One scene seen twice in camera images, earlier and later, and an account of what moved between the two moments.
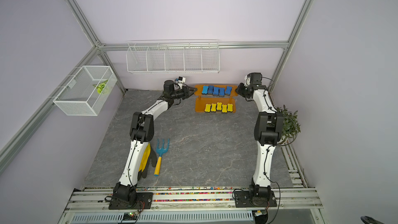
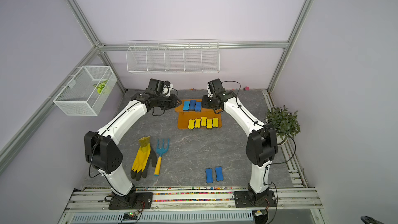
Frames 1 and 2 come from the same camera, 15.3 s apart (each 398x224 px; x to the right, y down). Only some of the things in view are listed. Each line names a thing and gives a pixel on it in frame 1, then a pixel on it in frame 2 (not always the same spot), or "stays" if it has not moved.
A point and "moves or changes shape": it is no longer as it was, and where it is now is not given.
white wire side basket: [85, 92] stays
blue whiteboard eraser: [216, 91] to [198, 108]
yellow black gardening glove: [143, 168] stays
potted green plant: [291, 125] stays
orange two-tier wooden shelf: [200, 102] to [193, 115]
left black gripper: [187, 92] to [174, 103]
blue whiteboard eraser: [210, 91] to [192, 105]
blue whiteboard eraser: [228, 91] moves or changes shape
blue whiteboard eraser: [221, 92] moves or changes shape
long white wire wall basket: [173, 56] stays
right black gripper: [241, 90] to [204, 102]
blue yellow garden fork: [160, 150] stays
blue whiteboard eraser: [205, 89] to [186, 107]
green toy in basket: [100, 86] stays
